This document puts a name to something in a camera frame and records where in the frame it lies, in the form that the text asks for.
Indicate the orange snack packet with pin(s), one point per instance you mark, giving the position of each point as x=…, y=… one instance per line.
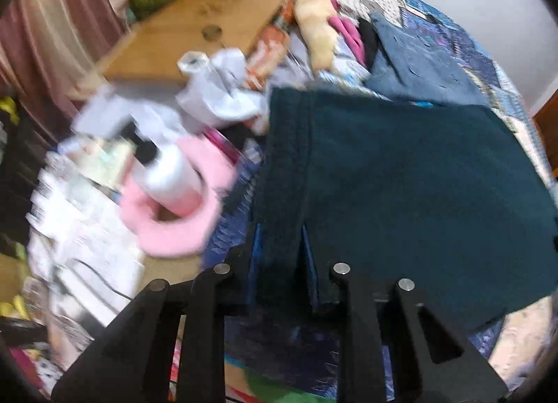
x=268, y=54

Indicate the patchwork bedspread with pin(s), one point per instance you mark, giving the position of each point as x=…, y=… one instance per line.
x=471, y=49

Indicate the beige plush toy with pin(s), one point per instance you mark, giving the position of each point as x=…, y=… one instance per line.
x=316, y=23

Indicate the white crumpled cloth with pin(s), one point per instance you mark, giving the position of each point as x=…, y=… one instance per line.
x=218, y=93

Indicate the pile of white papers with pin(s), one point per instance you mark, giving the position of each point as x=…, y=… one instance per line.
x=87, y=237

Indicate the white bottle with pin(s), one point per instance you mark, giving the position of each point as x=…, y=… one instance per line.
x=170, y=176

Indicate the pink fluffy slipper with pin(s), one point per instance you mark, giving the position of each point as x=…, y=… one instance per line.
x=174, y=237

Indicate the pink striped curtain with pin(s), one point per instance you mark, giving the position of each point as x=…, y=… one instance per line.
x=52, y=15

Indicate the black garment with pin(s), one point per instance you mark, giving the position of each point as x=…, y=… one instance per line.
x=368, y=41

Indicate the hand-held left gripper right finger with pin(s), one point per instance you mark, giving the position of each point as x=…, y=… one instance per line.
x=310, y=259

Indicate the dark teal pants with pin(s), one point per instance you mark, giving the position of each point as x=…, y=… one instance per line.
x=392, y=189

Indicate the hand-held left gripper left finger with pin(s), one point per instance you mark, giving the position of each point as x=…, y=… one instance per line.
x=257, y=263

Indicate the blue jeans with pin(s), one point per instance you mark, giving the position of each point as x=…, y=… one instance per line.
x=418, y=63

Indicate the wooden lap desk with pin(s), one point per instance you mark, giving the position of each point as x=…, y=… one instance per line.
x=174, y=36

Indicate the brown wooden wardrobe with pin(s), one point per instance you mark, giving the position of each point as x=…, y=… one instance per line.
x=548, y=132

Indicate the magenta garment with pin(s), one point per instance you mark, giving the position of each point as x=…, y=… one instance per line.
x=348, y=32

